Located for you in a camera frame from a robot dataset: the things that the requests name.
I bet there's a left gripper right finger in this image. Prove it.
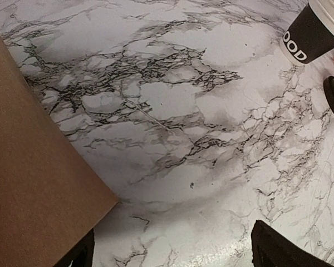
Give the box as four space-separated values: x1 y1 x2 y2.
251 220 333 267

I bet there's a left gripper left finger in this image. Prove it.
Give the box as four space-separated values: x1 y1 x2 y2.
62 229 95 267

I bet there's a brown paper bag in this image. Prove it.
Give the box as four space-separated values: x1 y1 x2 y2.
0 38 117 266

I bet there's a stack of paper cups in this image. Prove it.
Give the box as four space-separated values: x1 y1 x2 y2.
279 0 334 66

